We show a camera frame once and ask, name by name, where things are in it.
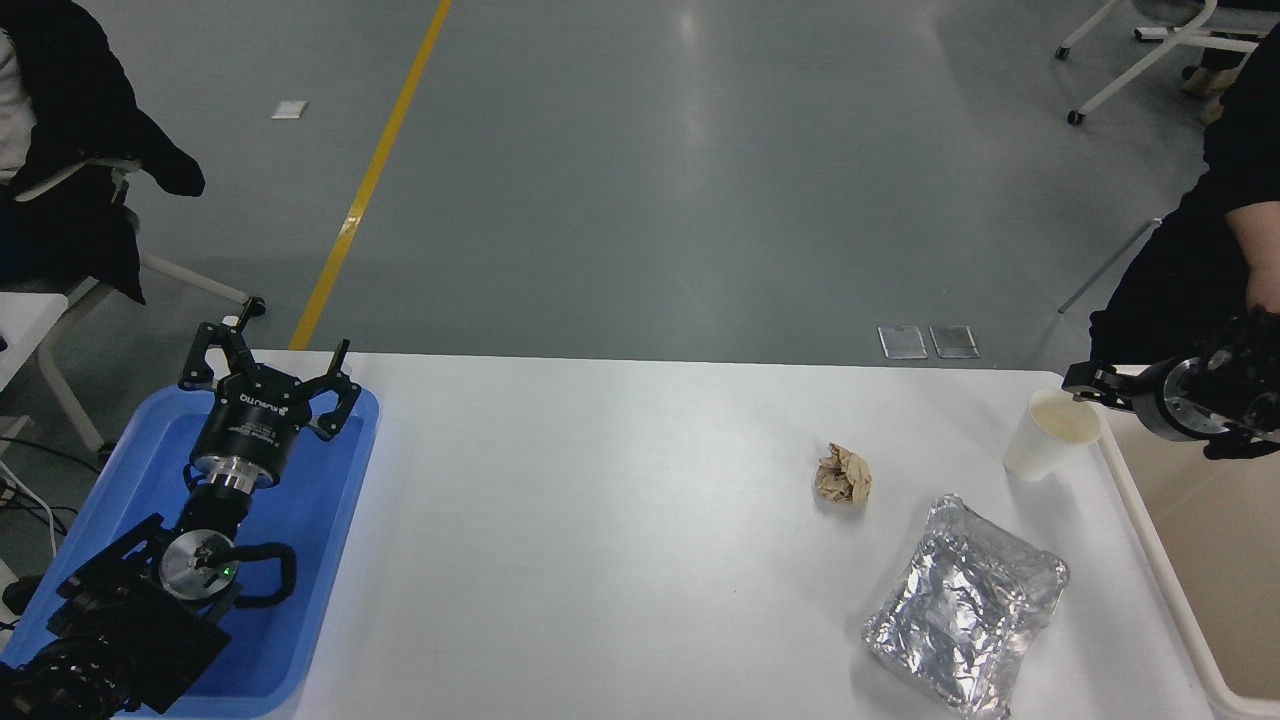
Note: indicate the person's forearm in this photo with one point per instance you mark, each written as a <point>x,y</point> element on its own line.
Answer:
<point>1260,235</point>

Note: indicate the white office chair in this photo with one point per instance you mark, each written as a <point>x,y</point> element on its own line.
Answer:
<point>170,272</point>

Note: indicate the blue plastic tray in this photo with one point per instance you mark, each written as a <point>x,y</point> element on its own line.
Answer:
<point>320,520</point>

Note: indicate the crumpled tan paper ball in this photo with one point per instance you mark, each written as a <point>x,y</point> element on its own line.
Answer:
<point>842,475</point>

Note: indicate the silver foil tray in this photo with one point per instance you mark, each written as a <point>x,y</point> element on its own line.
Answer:
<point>960,600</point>

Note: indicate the standing person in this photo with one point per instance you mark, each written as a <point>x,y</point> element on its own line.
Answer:
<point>1180,280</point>

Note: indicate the person's hand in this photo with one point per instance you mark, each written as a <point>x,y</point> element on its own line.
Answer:
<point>1265,292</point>

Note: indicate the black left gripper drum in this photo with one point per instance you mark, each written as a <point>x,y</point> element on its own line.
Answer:
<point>250,420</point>

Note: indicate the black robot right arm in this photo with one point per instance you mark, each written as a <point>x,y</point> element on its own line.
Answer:
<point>1245,385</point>

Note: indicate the small white side table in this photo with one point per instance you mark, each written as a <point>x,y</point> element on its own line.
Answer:
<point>25,325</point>

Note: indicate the tan shoe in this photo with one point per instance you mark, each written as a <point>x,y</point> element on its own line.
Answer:
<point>1200,82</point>
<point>1212,110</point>

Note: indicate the white paper cup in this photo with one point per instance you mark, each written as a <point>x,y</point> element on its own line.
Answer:
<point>1040,445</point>

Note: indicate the white wheeled chair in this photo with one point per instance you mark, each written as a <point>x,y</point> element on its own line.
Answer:
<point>1150,55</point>

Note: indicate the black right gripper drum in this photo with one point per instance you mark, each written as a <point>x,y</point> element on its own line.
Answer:
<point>1150,400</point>

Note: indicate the large pale bin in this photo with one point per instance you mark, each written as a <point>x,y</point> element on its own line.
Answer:
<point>1200,560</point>

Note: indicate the seated person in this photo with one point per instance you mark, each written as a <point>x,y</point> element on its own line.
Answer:
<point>70,110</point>

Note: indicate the grey metal leg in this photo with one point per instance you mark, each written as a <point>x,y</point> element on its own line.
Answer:
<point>1110,265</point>

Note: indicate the metal floor plate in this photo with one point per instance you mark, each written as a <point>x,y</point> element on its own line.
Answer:
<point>902,341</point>
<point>953,340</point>

